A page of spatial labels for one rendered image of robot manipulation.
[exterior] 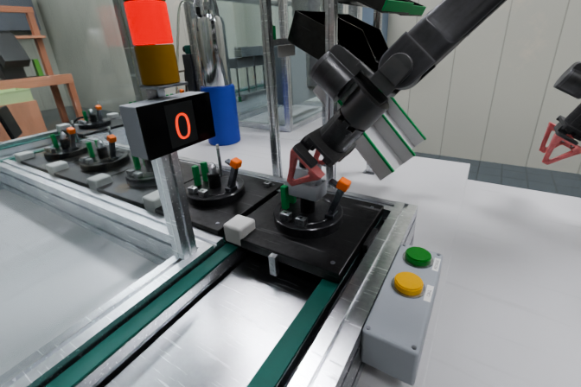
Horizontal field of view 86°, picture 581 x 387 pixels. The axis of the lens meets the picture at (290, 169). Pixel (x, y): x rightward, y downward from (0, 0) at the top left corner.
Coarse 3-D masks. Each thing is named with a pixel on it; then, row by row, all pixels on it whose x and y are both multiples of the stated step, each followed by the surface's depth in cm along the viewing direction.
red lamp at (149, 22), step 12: (144, 0) 37; (156, 0) 38; (132, 12) 37; (144, 12) 37; (156, 12) 38; (132, 24) 38; (144, 24) 38; (156, 24) 38; (168, 24) 40; (132, 36) 39; (144, 36) 38; (156, 36) 39; (168, 36) 40
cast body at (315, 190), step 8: (296, 168) 58; (304, 168) 57; (296, 176) 58; (288, 184) 60; (304, 184) 58; (312, 184) 58; (320, 184) 58; (296, 192) 59; (304, 192) 58; (312, 192) 57; (320, 192) 58; (312, 200) 58
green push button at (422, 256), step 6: (414, 246) 53; (408, 252) 51; (414, 252) 51; (420, 252) 51; (426, 252) 51; (408, 258) 50; (414, 258) 50; (420, 258) 50; (426, 258) 50; (414, 264) 50; (420, 264) 49; (426, 264) 50
